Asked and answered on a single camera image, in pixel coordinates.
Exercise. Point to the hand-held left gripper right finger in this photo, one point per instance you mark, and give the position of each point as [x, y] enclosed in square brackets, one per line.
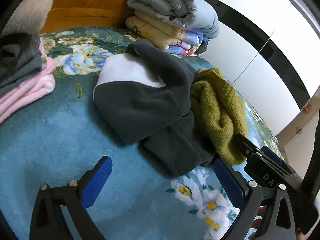
[230, 182]

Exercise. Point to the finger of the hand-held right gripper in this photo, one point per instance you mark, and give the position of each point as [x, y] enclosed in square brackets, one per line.
[243, 142]
[271, 155]

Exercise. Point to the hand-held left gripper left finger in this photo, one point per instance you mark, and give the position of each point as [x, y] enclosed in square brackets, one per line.
[97, 180]

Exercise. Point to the olive green knit sweater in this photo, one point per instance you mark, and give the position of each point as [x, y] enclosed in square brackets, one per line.
[217, 105]

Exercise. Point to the beige cardboard box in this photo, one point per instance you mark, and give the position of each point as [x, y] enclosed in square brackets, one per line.
[295, 135]

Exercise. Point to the teal floral blanket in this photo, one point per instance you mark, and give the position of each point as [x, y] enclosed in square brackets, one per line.
[62, 142]

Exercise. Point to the dark grey fleece garment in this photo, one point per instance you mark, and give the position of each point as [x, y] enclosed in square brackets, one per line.
[150, 100]

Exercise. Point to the white wardrobe with black stripe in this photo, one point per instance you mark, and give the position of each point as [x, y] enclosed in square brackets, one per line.
[250, 42]

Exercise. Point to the dark cloth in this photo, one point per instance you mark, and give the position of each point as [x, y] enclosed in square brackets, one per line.
[202, 48]

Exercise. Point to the folded colourful floral quilt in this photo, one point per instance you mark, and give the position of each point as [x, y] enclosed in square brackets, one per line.
[190, 42]

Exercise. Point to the folded pink garment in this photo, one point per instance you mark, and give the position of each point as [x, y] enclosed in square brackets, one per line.
[27, 87]

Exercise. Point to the folded grey garment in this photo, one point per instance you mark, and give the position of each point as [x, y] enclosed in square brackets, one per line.
[17, 60]

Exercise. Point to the folded yellow floral quilt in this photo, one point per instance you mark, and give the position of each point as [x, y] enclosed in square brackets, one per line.
[150, 27]

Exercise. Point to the folded grey quilt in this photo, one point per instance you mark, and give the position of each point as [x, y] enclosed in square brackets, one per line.
[170, 2]

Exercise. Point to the orange wooden headboard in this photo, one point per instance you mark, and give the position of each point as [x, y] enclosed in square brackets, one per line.
[87, 5]

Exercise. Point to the cream plush cloth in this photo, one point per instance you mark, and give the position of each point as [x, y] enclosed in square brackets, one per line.
[30, 10]

